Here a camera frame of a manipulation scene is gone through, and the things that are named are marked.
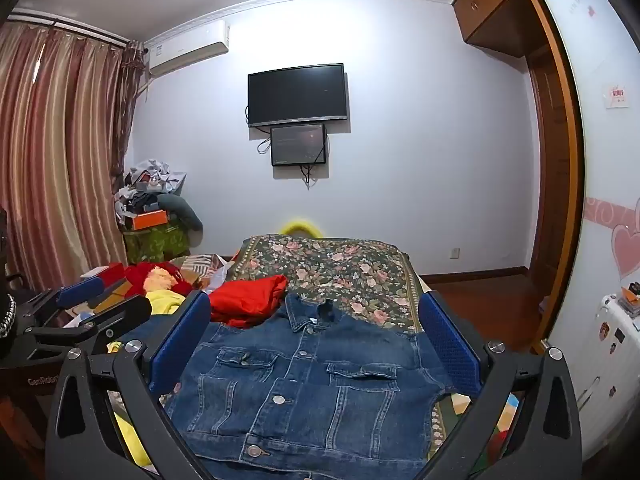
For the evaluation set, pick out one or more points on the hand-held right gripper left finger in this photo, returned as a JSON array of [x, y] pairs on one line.
[[182, 342]]

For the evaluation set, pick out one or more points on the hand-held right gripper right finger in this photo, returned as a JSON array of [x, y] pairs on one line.
[[450, 342]]

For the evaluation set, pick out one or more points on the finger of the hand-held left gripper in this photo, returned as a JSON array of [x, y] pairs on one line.
[[80, 291], [120, 312]]

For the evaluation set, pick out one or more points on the blue denim jacket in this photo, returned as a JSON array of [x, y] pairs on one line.
[[300, 390]]

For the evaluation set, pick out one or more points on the red box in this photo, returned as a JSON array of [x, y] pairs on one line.
[[110, 274]]

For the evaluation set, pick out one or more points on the yellow garment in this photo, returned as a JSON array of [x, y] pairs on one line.
[[165, 302]]

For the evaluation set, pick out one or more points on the red plush toy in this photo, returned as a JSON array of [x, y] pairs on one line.
[[145, 275]]

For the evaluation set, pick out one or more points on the green cloth covered cabinet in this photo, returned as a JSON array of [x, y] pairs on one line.
[[155, 245]]

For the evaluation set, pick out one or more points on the striped cloth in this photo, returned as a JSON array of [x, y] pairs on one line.
[[197, 266]]

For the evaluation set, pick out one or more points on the white plastic bag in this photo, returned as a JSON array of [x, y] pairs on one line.
[[220, 272]]

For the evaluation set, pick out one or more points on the red garment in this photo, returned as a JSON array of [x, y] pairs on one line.
[[250, 300]]

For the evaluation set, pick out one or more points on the orange box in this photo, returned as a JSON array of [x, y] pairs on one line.
[[150, 220]]

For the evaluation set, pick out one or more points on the cartoon print bed sheet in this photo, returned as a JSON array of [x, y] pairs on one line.
[[505, 425]]

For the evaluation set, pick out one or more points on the dark grey pillow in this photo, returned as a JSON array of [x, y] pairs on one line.
[[187, 210]]

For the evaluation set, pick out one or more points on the pile of clutter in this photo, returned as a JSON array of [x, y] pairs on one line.
[[145, 180]]

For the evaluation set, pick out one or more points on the floral bed blanket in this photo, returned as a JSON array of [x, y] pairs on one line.
[[340, 270]]

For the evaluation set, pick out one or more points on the striped pink curtain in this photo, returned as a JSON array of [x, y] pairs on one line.
[[55, 160]]

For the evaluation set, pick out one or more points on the white appliance with stickers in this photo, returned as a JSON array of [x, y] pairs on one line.
[[610, 360]]

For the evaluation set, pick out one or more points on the yellow round object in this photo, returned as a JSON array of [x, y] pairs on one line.
[[300, 225]]

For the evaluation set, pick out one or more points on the wooden door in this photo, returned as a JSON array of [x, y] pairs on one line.
[[550, 185]]

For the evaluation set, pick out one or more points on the white sliding wardrobe door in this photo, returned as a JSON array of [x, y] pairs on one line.
[[600, 160]]

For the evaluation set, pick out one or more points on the white air conditioner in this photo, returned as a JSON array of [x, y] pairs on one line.
[[187, 47]]

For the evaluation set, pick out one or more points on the red paper notice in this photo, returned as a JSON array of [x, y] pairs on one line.
[[617, 96]]

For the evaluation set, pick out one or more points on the wooden overhead cabinet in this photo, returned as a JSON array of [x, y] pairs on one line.
[[492, 5]]

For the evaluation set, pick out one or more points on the white wall socket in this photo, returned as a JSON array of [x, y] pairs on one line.
[[455, 253]]

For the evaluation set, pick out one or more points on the small black wall monitor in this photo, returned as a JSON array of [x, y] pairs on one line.
[[298, 146]]

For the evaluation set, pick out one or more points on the black wall television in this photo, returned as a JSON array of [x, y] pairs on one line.
[[297, 95]]

